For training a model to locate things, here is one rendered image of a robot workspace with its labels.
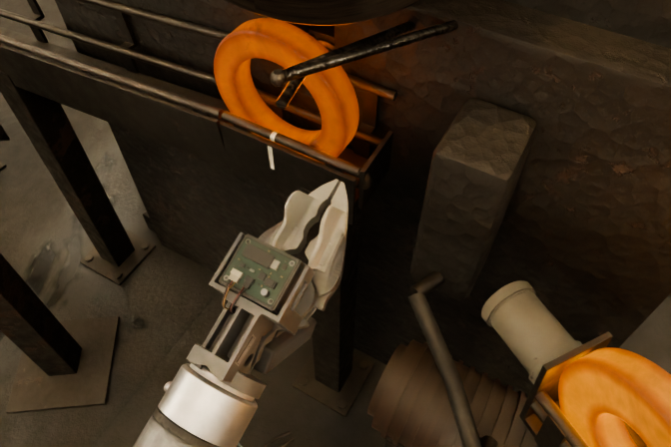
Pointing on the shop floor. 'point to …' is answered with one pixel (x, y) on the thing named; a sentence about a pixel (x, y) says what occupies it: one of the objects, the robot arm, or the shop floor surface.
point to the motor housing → (403, 433)
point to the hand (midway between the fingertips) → (335, 196)
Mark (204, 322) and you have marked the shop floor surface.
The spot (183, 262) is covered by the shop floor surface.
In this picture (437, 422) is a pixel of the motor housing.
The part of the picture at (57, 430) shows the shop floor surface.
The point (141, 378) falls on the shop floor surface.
